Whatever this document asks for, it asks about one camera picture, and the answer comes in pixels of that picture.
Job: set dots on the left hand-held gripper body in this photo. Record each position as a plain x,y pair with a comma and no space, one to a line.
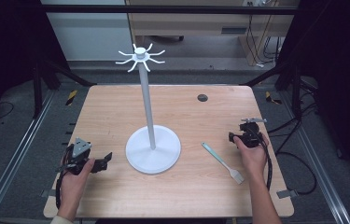
81,148

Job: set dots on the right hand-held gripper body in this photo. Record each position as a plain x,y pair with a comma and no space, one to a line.
252,137

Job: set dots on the person's right hand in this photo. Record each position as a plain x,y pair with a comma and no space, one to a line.
254,160

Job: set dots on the person's left hand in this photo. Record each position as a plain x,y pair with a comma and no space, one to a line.
73,185

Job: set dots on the yellow black hazard tape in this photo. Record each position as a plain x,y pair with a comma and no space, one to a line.
272,98
71,97

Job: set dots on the dark round table grommet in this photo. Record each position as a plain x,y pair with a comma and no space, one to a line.
202,98

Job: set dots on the white hook stand rack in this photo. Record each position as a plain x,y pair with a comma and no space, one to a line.
147,102

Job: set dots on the dark curtain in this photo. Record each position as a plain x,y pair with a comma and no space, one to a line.
340,77
4,46

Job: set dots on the white cabinet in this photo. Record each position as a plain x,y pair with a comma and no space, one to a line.
88,34

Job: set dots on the light wooden desk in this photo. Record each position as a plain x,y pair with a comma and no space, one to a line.
188,23

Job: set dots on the grey metal table bracket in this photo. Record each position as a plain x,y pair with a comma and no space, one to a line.
47,193
286,193

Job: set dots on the black diagonal frame strut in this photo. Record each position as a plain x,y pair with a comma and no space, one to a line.
266,74
70,74

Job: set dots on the black frame post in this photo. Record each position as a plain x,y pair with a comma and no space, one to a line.
296,93
37,90

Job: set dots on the aluminium floor rail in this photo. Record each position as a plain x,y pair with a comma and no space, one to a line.
17,155
322,174

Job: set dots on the black horizontal frame bar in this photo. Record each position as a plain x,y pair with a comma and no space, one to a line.
169,9

